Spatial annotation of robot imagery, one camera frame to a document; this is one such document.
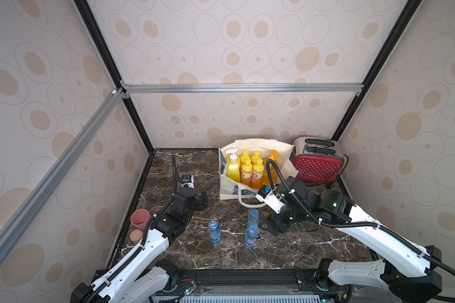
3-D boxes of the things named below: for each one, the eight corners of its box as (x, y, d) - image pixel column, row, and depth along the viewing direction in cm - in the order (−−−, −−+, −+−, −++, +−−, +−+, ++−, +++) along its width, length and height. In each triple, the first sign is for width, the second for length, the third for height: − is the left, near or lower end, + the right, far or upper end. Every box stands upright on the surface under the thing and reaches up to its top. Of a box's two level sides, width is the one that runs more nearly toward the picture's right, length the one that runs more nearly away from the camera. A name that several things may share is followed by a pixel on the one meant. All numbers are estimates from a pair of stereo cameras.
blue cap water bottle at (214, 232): (211, 244, 85) (208, 230, 72) (212, 236, 88) (209, 221, 75) (220, 244, 85) (218, 230, 72) (221, 236, 88) (219, 221, 75)
